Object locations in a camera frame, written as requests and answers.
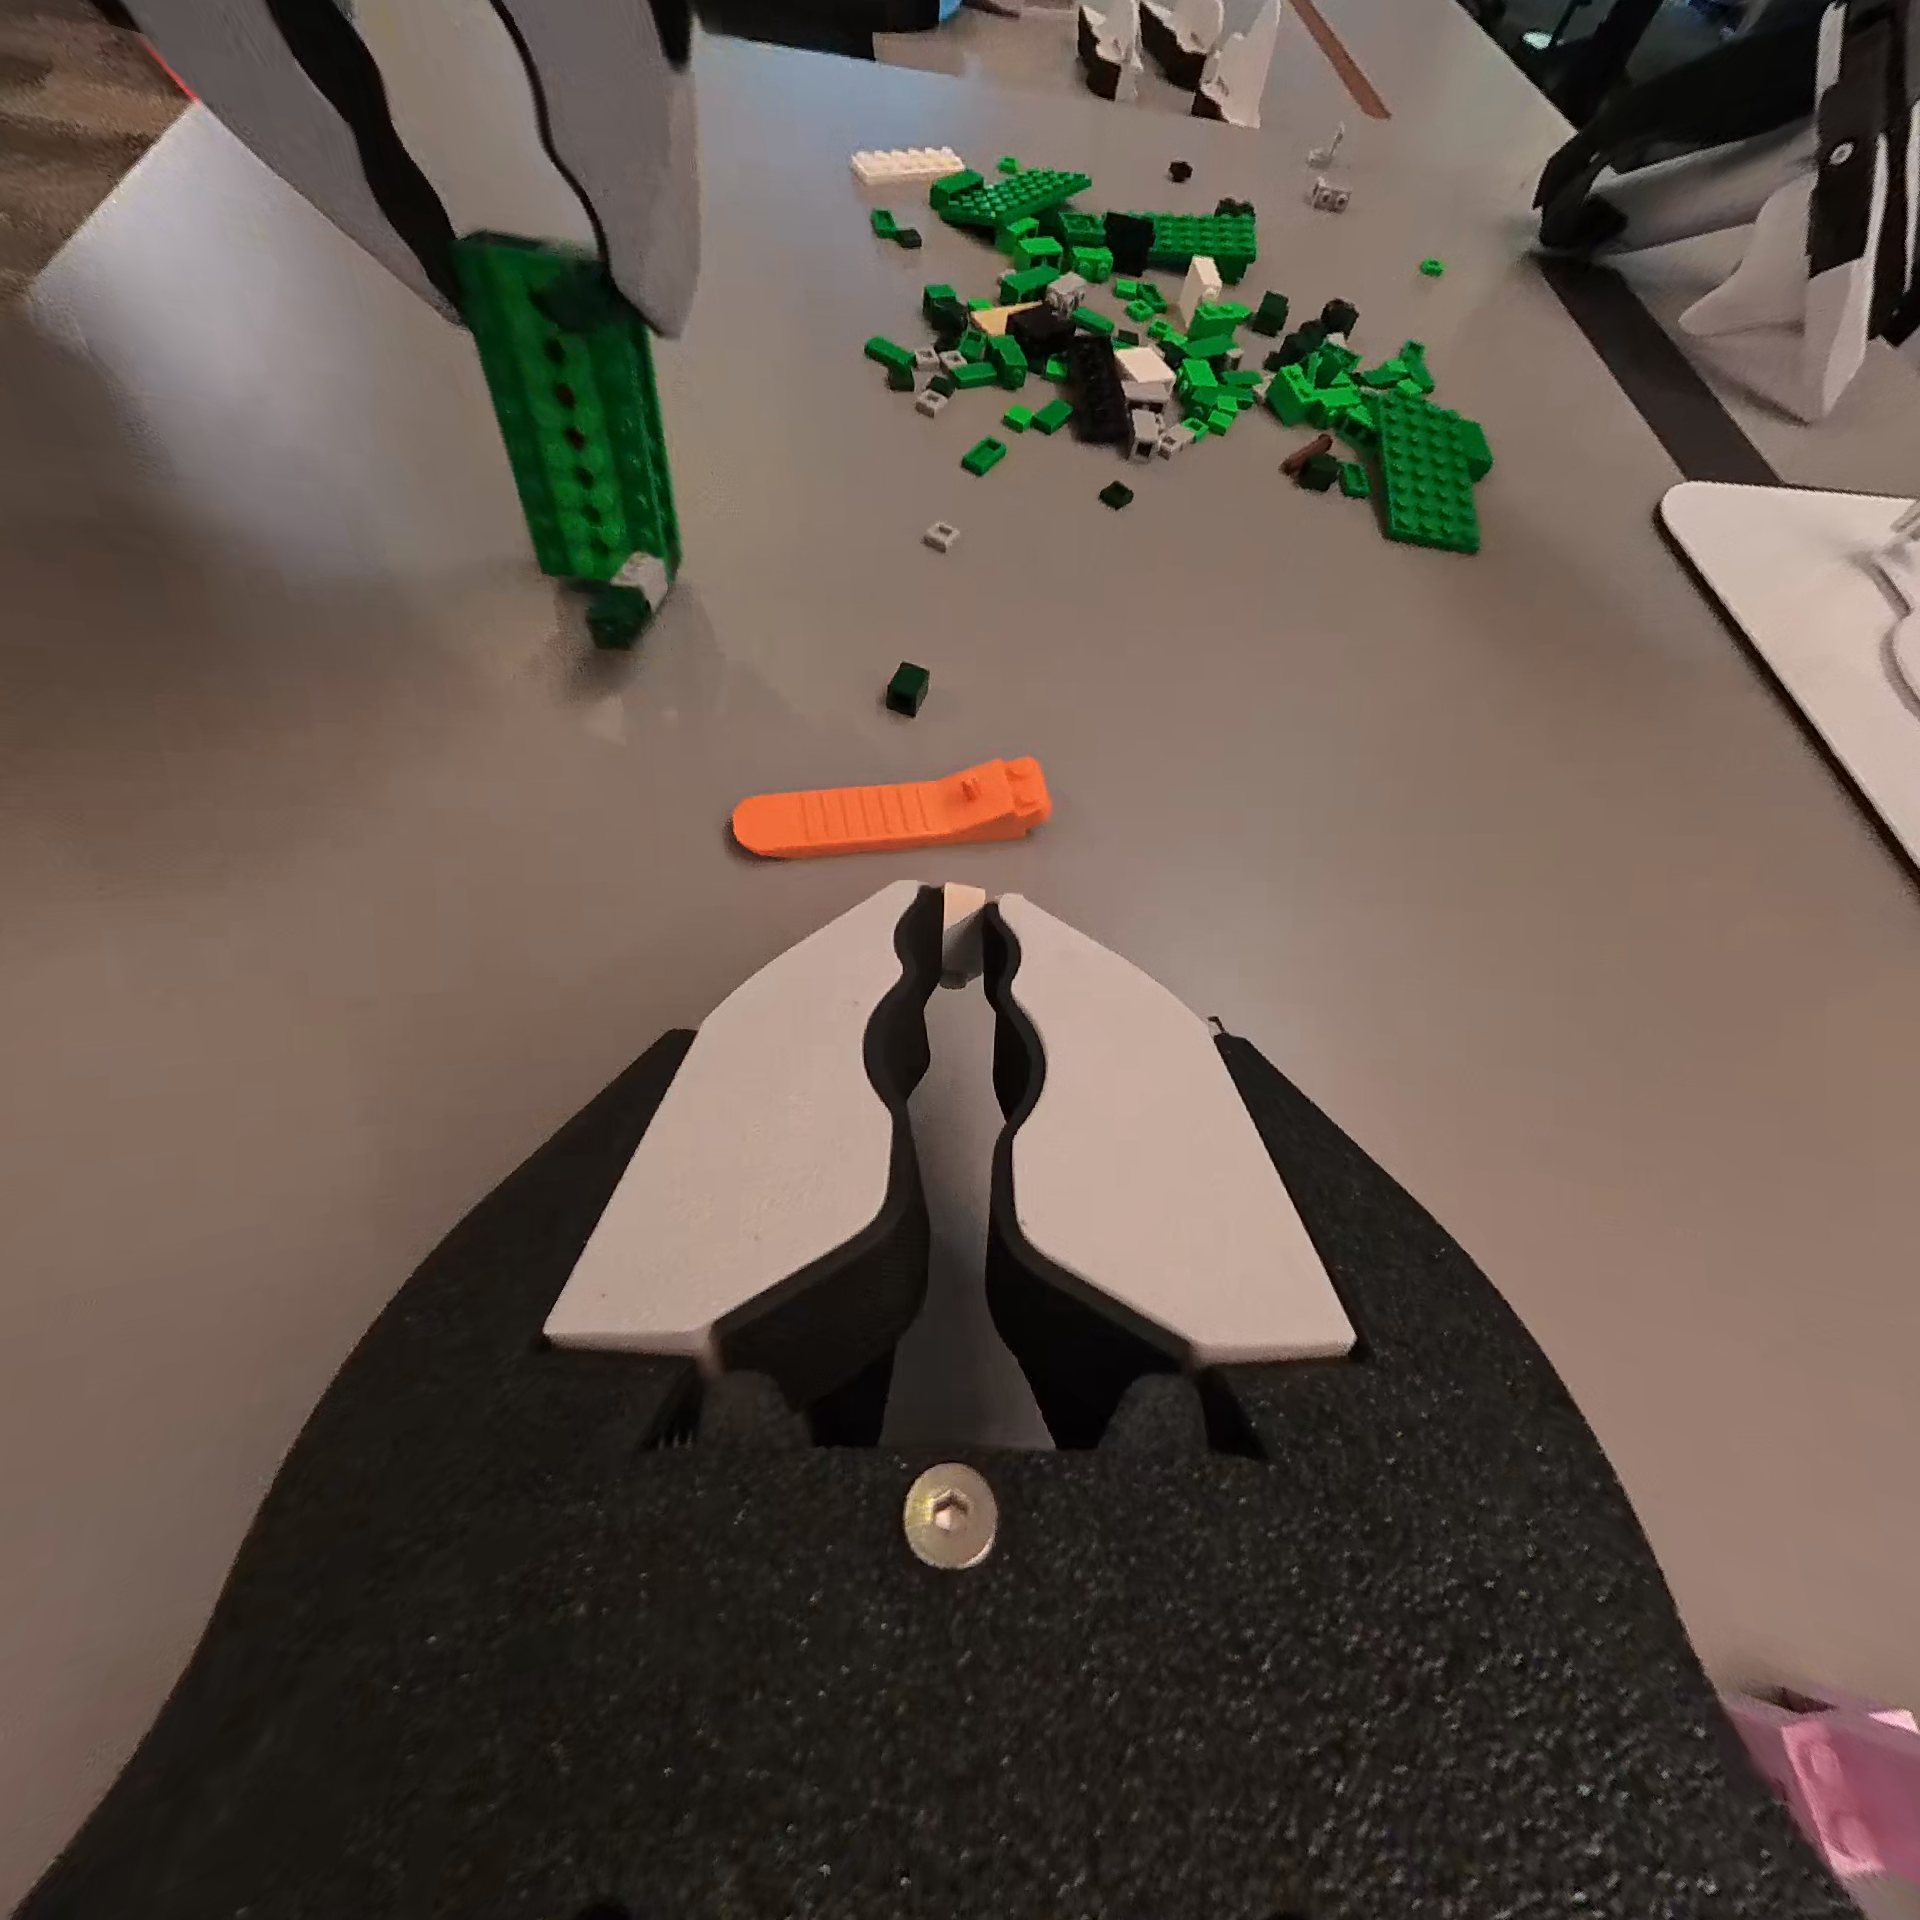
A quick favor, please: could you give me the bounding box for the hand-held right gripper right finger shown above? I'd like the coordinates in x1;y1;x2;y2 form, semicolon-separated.
978;891;1359;1450

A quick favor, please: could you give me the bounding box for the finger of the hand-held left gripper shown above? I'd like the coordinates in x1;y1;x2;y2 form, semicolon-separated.
486;0;706;340
118;0;460;325

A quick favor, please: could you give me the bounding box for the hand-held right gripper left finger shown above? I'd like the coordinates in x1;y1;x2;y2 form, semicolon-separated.
539;881;934;1420

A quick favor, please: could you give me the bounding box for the green lego assembly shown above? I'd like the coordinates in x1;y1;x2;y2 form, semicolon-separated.
448;229;685;652

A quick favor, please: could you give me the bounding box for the orange lego brick separator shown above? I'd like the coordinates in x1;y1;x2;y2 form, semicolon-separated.
728;755;1056;861

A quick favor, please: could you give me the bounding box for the pile of loose lego pieces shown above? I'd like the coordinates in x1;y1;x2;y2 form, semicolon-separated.
848;128;1502;561

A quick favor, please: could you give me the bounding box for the pink lego pig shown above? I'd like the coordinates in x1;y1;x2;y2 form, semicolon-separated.
1720;1684;1920;1888

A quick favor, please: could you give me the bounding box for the black white plastic device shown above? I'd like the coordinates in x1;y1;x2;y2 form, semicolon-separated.
1074;0;1287;127
1528;0;1920;425

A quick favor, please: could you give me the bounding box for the brown strip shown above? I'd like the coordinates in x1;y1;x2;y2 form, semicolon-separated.
1287;0;1394;122

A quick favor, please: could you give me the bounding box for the white rounded board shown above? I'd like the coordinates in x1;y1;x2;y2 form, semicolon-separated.
1655;481;1920;875

